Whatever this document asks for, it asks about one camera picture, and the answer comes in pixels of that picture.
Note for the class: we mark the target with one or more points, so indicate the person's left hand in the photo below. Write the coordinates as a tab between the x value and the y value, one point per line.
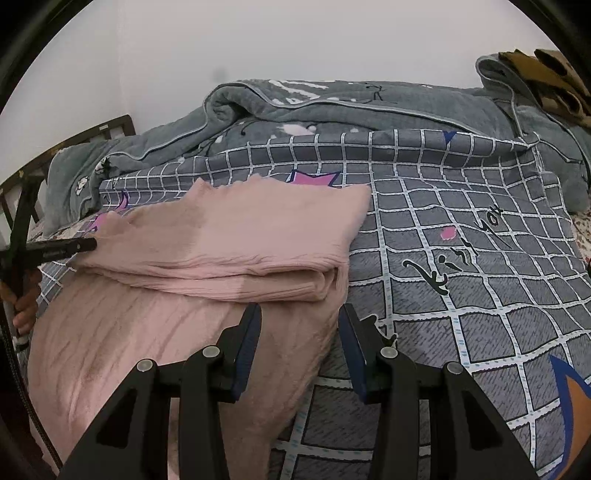
25	314

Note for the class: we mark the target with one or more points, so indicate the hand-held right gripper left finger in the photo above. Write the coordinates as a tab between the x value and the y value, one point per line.
247	344

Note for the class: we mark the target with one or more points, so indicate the brown olive garment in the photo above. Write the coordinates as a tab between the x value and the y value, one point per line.
545	69

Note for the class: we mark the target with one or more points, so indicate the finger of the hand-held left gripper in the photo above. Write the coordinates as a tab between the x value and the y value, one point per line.
64	247

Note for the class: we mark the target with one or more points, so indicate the grey grid star duvet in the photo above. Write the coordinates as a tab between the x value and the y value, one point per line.
461	323

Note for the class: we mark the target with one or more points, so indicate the grey fleece quilt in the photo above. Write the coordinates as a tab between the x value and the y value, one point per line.
323	106

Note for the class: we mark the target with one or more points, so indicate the pink knit sweater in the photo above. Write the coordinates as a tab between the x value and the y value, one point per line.
207	240

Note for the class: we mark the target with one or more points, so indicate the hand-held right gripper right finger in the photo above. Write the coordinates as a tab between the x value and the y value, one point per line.
353	350

